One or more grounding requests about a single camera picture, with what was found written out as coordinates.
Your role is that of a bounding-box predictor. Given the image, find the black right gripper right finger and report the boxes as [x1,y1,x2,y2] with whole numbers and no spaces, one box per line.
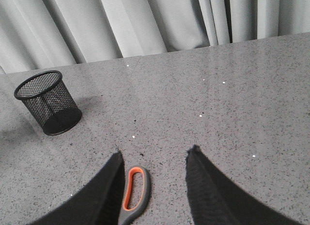
[186,145,298,225]

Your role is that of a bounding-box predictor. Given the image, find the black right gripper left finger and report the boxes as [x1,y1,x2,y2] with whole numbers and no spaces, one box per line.
[32,151,125,225]

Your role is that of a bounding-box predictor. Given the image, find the grey orange handled scissors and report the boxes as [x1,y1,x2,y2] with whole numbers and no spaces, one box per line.
[118,165,151,225]

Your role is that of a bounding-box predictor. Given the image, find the black mesh pen cup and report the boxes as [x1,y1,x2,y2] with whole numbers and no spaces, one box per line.
[14,70,82,135]

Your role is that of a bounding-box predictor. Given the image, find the grey pleated curtain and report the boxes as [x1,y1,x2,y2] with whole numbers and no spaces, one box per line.
[0,0,310,74]

